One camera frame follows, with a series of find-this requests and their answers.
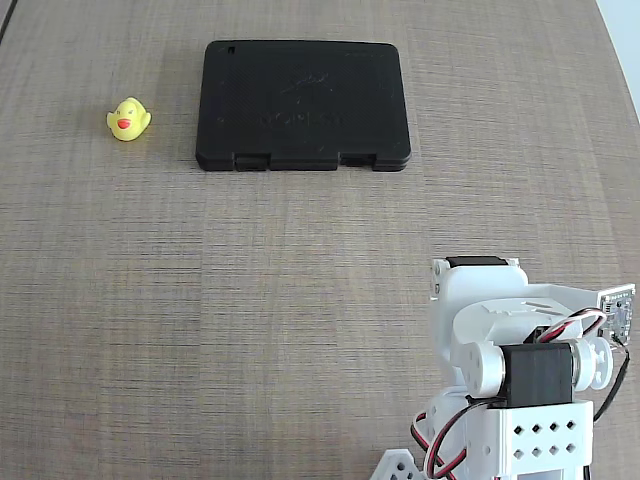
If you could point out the black plastic case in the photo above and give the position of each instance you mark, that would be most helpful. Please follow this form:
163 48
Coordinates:
305 105

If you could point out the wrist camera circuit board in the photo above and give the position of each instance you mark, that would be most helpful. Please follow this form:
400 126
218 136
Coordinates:
620 310

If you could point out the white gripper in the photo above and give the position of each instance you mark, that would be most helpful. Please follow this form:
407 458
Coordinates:
473 263

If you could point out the yellow rubber duck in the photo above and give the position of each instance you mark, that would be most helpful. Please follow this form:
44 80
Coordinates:
129 120

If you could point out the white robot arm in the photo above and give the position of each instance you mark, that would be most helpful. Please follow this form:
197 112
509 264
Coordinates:
537 440

